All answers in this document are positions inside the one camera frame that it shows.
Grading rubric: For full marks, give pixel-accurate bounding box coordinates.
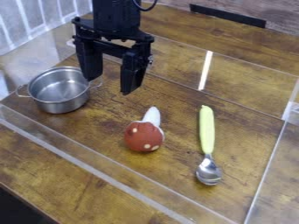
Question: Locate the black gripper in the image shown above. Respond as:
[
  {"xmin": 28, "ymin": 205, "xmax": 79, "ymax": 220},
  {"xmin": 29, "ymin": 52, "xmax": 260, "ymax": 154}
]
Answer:
[{"xmin": 71, "ymin": 17, "xmax": 155, "ymax": 95}]

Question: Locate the small steel pot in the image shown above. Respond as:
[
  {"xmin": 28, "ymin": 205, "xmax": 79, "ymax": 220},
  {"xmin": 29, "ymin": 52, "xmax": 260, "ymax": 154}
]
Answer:
[{"xmin": 15, "ymin": 66, "xmax": 102, "ymax": 114}]

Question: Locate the green handled metal spoon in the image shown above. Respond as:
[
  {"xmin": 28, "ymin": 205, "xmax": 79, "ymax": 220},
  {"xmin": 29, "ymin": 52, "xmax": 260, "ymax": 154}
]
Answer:
[{"xmin": 195, "ymin": 105, "xmax": 222, "ymax": 186}]

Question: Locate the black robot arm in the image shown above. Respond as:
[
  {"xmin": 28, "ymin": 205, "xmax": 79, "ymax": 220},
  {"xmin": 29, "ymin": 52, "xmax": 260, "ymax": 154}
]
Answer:
[{"xmin": 71, "ymin": 0, "xmax": 155, "ymax": 95}]

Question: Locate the clear acrylic stand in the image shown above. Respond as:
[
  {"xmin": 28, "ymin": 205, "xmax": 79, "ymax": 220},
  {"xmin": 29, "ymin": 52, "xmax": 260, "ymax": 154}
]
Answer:
[{"xmin": 67, "ymin": 39, "xmax": 75, "ymax": 47}]

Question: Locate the red white toy mushroom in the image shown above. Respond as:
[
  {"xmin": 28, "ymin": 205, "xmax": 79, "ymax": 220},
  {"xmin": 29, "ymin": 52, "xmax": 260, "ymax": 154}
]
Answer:
[{"xmin": 124, "ymin": 107, "xmax": 164, "ymax": 152}]

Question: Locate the black bar on table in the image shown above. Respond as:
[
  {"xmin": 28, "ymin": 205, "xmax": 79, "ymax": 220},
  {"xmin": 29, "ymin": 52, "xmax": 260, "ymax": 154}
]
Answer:
[{"xmin": 190, "ymin": 3, "xmax": 267, "ymax": 28}]

